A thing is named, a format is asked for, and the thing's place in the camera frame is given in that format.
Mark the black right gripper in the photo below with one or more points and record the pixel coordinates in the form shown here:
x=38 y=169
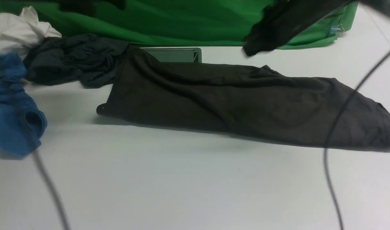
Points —
x=284 y=20

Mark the dark gray long-sleeve top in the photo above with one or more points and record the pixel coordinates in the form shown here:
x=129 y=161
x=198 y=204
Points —
x=245 y=100

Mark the blue binder clip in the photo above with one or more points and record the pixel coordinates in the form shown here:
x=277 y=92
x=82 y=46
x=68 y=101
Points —
x=336 y=29

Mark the green backdrop cloth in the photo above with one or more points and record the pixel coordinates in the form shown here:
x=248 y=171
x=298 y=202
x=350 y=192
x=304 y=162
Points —
x=157 y=22

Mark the dark teal crumpled garment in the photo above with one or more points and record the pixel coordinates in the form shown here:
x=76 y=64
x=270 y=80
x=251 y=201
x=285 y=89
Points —
x=91 y=59

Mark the white crumpled garment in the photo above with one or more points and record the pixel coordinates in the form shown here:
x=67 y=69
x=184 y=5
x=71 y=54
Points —
x=19 y=34

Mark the blue crumpled garment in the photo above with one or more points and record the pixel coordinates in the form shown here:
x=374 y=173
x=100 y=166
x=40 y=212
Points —
x=22 y=124

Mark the metal table cable hatch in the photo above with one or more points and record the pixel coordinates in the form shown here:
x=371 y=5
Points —
x=178 y=55

